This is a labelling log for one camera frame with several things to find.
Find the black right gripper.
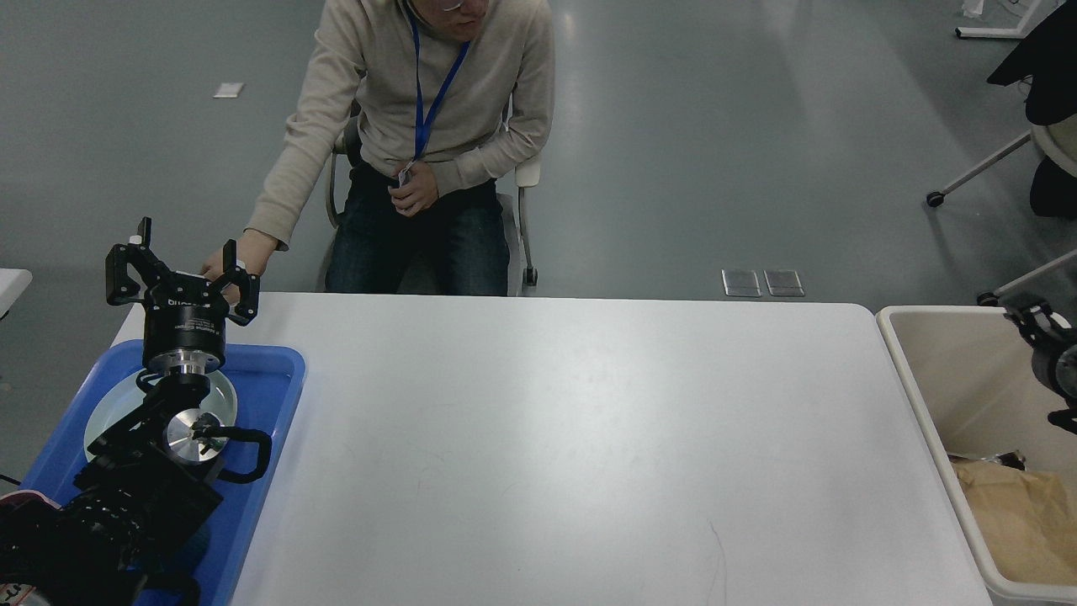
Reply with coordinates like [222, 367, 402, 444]
[1003, 300, 1077, 436]

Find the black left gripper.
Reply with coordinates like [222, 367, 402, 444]
[104, 217, 261, 375]

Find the mint green plate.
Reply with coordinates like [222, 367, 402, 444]
[83, 371, 238, 461]

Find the brown paper bag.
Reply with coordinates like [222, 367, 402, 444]
[951, 459, 1076, 586]

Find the silver foil bag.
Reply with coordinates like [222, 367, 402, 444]
[967, 451, 1027, 471]

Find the dark teal mug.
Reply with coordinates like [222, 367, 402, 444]
[157, 523, 212, 577]

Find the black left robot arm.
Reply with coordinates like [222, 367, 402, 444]
[1, 219, 272, 605]

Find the beige plastic bin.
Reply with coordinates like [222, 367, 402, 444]
[877, 306, 1076, 603]

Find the blue plastic tray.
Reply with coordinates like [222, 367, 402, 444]
[17, 341, 307, 606]

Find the white side table corner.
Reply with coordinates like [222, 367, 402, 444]
[0, 268, 32, 318]

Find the pink mug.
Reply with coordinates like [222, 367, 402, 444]
[1, 490, 61, 529]

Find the right silver floor plate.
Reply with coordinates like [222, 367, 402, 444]
[764, 271, 805, 298]

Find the silver floor plate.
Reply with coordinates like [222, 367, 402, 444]
[722, 269, 763, 298]
[764, 271, 805, 298]

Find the office chair with black coat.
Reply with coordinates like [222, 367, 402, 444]
[926, 0, 1077, 307]

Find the seated person beige sweater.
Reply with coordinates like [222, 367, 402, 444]
[237, 1, 555, 296]

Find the left silver floor plate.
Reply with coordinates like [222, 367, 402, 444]
[722, 269, 763, 298]

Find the white table leg base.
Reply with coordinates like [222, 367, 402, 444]
[953, 1, 1065, 40]

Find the blue lanyard with badge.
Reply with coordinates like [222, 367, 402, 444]
[397, 4, 472, 188]

